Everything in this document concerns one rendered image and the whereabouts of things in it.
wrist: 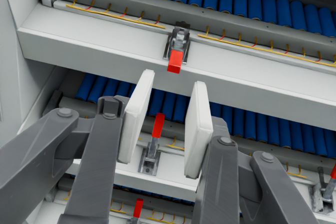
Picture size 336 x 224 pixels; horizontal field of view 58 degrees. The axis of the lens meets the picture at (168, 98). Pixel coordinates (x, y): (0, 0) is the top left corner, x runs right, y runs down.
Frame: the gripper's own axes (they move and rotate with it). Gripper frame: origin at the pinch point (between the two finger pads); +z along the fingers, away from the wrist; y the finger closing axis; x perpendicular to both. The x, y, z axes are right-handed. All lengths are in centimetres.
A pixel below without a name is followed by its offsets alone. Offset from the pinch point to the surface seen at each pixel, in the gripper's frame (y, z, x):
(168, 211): 5.5, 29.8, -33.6
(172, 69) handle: -0.2, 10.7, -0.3
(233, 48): 6.6, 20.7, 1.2
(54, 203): -15.8, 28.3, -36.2
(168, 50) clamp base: -1.0, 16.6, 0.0
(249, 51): 8.6, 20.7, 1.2
